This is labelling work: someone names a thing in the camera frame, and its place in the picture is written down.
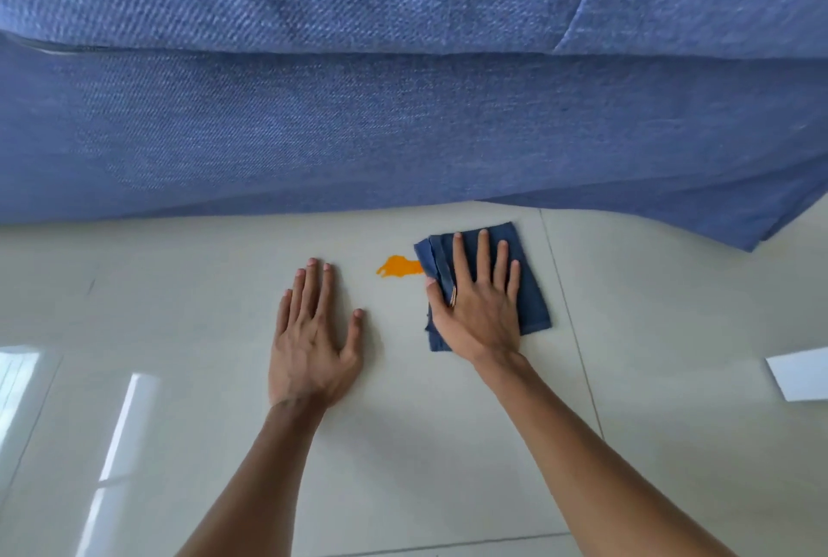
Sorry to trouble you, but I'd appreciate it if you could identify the person's left hand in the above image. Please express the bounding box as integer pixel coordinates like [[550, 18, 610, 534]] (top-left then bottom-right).
[[268, 258, 365, 409]]

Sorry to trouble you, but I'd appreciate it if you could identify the person's right hand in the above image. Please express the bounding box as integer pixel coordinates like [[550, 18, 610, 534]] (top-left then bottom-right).
[[425, 229, 522, 365]]

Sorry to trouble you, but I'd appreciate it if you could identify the blue cleaning cloth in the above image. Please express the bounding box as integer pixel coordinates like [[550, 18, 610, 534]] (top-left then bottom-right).
[[414, 221, 552, 353]]

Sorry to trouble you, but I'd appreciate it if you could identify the person's right forearm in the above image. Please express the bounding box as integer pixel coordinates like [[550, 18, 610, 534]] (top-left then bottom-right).
[[474, 351, 738, 557]]

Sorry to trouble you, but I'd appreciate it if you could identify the person's left forearm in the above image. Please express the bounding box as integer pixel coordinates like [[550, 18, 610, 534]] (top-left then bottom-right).
[[176, 396, 327, 557]]

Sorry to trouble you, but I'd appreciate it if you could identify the orange liquid spill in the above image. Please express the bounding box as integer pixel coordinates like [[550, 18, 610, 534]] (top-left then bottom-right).
[[376, 255, 425, 279]]

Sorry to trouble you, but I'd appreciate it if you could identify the blue fabric sofa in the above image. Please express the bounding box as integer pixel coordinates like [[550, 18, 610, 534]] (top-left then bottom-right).
[[0, 0, 828, 252]]

